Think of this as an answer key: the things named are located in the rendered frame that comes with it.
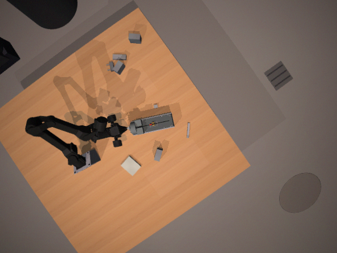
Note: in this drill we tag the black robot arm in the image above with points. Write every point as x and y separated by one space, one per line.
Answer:
95 131

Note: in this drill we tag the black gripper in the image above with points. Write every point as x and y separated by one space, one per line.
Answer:
117 142

